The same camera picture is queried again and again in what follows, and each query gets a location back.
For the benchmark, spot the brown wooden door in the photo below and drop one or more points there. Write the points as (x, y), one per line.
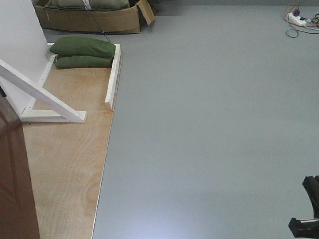
(18, 218)

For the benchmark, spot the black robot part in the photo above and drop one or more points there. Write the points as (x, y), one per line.
(308, 228)

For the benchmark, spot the plywood floor platform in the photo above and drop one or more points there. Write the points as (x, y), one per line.
(67, 159)

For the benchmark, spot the open cardboard box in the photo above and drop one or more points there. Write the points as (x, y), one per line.
(125, 21)

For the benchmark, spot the lower green sandbag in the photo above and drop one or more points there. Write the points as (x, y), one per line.
(76, 61)

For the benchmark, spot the green sandbag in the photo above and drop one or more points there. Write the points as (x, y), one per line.
(76, 45)
(76, 61)

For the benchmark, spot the upper green sandbag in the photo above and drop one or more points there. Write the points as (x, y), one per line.
(76, 45)

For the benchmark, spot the large olive green bag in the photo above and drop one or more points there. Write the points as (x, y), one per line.
(108, 5)

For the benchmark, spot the white power strip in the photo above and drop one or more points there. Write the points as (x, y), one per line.
(296, 20)

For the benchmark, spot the white wooden edge rail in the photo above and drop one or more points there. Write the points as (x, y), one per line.
(113, 79)

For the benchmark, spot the white wooden door frame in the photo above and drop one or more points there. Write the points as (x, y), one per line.
(25, 63)

